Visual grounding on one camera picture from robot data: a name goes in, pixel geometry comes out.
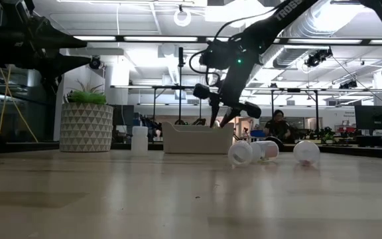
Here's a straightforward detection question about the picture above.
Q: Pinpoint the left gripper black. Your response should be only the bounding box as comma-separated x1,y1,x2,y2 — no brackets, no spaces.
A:
11,13,92,94

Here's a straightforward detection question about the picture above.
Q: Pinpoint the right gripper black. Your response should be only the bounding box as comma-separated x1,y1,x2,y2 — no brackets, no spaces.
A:
193,61,262,129

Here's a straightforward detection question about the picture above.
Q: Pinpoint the clear pill bottle white cap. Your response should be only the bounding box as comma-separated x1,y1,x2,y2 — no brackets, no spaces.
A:
227,140,280,167

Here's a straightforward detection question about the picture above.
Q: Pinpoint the white opaque pill bottle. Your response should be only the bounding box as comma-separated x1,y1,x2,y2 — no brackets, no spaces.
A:
131,125,149,156

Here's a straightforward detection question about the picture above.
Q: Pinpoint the light grey plastic basket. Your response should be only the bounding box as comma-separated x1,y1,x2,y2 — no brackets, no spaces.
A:
161,121,235,155

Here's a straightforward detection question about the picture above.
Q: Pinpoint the black tripod stand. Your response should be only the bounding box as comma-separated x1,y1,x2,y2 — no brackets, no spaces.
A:
174,46,187,126

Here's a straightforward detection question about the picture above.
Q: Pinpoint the green succulent plant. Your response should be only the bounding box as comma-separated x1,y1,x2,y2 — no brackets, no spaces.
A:
65,79,107,106

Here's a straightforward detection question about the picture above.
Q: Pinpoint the person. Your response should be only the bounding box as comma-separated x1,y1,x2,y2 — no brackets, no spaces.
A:
264,109,293,142

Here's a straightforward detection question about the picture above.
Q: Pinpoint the white triangle-patterned plant pot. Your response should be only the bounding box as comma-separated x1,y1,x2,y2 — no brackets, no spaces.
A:
59,102,114,153

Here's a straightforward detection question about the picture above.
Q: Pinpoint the small green background plant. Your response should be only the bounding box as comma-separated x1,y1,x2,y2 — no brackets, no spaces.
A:
320,127,336,143

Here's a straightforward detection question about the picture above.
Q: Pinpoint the black computer monitor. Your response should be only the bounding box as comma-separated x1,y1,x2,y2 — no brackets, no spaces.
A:
354,105,382,135

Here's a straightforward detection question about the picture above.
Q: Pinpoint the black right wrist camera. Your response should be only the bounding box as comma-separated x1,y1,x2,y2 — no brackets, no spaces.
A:
199,39,241,70

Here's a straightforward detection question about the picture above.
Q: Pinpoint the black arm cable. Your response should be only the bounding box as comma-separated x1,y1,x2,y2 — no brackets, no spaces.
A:
189,6,280,88

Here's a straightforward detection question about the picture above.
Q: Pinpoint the yellow power cable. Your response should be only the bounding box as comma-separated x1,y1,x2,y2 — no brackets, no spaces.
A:
0,66,39,143

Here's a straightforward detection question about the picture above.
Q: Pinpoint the black background workstation frame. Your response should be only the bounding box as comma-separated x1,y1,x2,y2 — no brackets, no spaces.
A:
110,84,321,129

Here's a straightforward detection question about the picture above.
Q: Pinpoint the white ring lamp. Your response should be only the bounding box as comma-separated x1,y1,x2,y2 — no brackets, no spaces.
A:
173,8,192,28

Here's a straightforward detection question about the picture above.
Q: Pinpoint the black mounted camera cluster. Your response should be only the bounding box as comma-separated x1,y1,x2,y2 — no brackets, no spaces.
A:
304,47,334,68

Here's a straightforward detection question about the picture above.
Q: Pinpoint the silver ventilation duct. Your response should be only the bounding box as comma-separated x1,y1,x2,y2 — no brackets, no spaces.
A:
270,0,361,69

